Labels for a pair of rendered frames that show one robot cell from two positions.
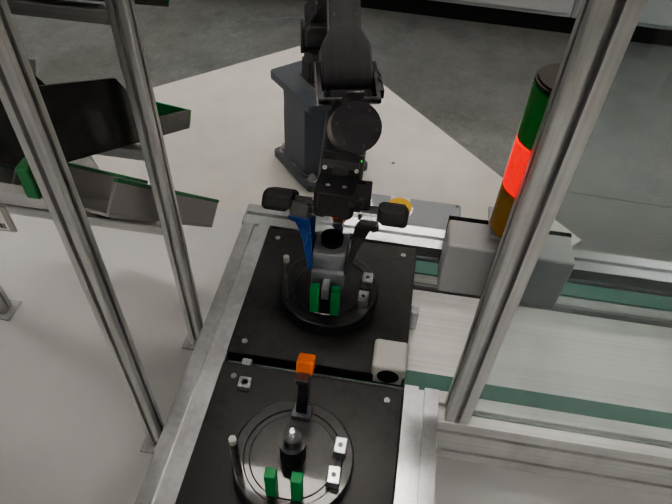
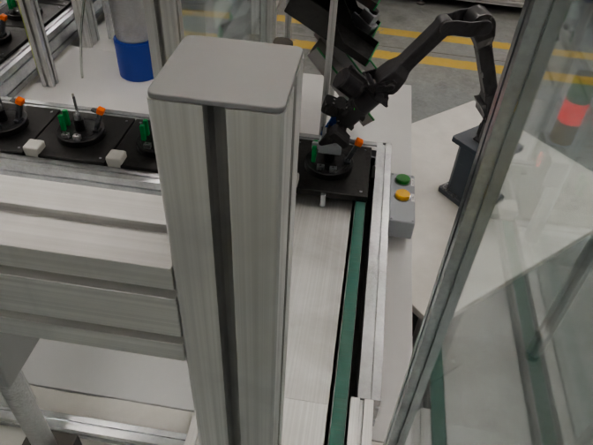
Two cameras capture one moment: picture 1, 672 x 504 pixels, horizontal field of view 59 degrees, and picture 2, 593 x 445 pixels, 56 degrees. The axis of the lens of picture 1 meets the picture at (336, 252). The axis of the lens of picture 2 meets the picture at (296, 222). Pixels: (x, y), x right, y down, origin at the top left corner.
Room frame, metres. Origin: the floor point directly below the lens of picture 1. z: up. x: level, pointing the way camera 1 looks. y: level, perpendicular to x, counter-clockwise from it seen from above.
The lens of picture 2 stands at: (0.45, -1.30, 1.93)
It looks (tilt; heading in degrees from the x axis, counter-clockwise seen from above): 42 degrees down; 89
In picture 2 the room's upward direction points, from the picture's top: 4 degrees clockwise
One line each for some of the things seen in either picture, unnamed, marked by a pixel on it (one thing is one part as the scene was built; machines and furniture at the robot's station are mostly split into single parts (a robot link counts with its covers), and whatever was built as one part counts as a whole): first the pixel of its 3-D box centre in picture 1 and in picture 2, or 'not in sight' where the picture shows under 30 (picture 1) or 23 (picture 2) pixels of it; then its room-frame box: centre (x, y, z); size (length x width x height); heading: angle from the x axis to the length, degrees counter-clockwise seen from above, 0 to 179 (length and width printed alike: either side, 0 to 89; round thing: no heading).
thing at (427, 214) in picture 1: (397, 221); (400, 204); (0.75, -0.10, 0.93); 0.21 x 0.07 x 0.06; 83
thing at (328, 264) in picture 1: (330, 259); (327, 139); (0.53, 0.01, 1.06); 0.08 x 0.04 x 0.07; 174
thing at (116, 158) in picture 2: not in sight; (159, 132); (0.05, 0.07, 1.01); 0.24 x 0.24 x 0.13; 83
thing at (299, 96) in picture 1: (321, 122); (479, 169); (0.99, 0.04, 0.96); 0.15 x 0.15 x 0.20; 36
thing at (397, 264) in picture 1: (329, 299); (328, 168); (0.55, 0.01, 0.96); 0.24 x 0.24 x 0.02; 83
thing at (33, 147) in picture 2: not in sight; (78, 122); (-0.19, 0.10, 1.01); 0.24 x 0.24 x 0.13; 83
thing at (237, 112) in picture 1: (300, 175); (457, 190); (0.96, 0.08, 0.84); 0.90 x 0.70 x 0.03; 36
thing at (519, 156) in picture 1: (538, 164); not in sight; (0.41, -0.17, 1.33); 0.05 x 0.05 x 0.05
